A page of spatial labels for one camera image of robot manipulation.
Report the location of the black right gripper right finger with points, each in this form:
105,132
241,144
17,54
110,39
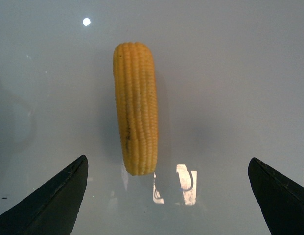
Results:
281,200

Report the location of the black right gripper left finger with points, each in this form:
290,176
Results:
52,209

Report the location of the yellow corn cob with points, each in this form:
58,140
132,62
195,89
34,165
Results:
137,107

